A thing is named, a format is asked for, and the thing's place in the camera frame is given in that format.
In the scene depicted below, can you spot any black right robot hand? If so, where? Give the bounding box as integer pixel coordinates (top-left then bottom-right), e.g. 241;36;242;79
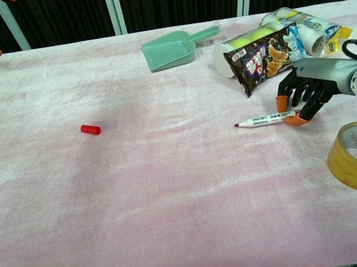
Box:
270;51;357;130

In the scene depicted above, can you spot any white marker pen body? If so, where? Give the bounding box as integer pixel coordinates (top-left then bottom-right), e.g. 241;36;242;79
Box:
232;109;302;132

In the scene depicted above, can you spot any red marker cap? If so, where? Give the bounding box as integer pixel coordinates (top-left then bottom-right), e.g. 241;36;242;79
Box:
79;121;102;139

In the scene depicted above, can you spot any yellow plastic packet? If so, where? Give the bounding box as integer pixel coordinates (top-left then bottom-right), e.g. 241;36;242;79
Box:
320;24;357;56

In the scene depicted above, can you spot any white blue wrapped roll pack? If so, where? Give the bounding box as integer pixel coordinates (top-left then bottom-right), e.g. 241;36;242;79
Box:
259;0;347;66

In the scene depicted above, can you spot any brown snack bag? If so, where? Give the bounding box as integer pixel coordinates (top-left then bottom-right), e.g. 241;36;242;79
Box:
219;20;316;101

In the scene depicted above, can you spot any clear tennis ball tube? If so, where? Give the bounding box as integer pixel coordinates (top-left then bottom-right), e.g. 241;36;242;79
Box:
209;19;291;81

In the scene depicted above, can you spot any green plastic scoop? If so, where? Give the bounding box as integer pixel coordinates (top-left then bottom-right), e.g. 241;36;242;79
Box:
139;24;225;74

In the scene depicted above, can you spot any pink fluffy table cloth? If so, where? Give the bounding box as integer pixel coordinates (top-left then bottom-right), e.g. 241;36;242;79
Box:
0;0;357;267

